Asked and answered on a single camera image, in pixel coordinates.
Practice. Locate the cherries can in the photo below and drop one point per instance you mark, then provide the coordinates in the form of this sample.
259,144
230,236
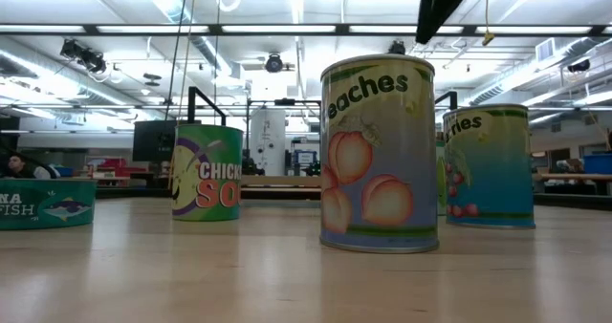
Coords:
492,170

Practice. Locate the red bins stack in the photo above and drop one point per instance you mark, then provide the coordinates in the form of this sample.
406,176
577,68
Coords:
115,166

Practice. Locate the peaches can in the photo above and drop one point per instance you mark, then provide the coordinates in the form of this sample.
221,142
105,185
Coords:
382,170

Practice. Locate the green chicken soup can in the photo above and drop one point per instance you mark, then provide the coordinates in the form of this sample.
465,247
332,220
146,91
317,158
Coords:
205,179

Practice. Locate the black metal frame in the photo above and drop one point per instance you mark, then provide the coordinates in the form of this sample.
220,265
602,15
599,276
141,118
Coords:
279,182

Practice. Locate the yellow hanging plug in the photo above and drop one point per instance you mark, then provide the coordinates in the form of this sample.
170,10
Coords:
487,38

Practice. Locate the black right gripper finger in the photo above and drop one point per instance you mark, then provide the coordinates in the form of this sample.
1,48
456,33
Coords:
444,3

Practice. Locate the green tuna fish can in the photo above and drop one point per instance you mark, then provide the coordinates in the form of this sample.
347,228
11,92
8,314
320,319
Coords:
48,203

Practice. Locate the black ceiling camera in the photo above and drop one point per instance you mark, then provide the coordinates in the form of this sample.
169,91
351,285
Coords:
397,47

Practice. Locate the black monitor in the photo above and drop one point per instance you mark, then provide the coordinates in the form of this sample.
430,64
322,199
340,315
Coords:
153,140

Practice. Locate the person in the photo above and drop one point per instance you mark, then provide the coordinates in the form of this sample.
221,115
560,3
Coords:
19,167

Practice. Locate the black camera cluster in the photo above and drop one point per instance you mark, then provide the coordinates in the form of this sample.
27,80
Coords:
83,55

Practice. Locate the blue bin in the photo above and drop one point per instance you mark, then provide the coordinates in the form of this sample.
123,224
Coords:
597,163

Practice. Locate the round black overhead camera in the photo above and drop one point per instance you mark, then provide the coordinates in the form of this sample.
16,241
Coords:
273,63

